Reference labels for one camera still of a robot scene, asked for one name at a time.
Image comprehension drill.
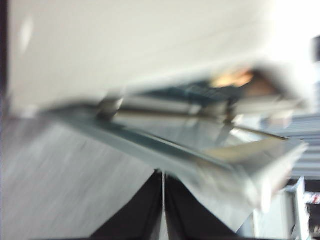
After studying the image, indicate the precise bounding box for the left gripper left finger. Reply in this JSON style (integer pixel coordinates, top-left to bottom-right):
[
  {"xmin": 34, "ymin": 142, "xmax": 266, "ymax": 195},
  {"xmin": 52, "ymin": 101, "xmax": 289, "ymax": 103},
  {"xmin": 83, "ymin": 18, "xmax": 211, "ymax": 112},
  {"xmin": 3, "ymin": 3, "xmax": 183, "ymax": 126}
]
[{"xmin": 91, "ymin": 171, "xmax": 165, "ymax": 240}]

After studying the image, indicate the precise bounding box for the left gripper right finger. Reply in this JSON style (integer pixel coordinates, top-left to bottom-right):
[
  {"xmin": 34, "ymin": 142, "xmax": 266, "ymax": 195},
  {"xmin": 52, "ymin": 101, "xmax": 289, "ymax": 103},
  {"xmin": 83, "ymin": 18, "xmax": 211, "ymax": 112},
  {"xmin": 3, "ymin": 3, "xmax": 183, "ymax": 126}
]
[{"xmin": 164, "ymin": 172, "xmax": 237, "ymax": 240}]

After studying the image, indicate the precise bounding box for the glass oven door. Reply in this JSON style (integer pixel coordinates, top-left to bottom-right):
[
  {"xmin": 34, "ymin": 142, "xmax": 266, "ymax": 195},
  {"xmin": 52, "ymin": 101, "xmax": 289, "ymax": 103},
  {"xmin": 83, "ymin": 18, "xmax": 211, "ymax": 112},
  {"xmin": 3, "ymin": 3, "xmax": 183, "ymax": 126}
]
[{"xmin": 0, "ymin": 96, "xmax": 310, "ymax": 240}]

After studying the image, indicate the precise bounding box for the golden bread loaf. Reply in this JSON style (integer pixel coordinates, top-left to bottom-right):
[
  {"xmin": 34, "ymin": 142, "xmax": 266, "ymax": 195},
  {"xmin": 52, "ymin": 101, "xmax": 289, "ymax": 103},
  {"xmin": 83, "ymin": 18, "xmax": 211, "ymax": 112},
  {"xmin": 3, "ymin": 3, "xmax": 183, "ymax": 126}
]
[{"xmin": 212, "ymin": 70, "xmax": 254, "ymax": 88}]

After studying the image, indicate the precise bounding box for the grey pleated curtain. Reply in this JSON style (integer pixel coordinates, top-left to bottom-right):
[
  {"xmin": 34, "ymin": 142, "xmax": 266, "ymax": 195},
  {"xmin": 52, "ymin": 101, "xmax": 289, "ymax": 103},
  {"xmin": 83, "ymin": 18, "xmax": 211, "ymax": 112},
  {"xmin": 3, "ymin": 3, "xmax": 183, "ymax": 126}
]
[{"xmin": 287, "ymin": 113, "xmax": 320, "ymax": 178}]

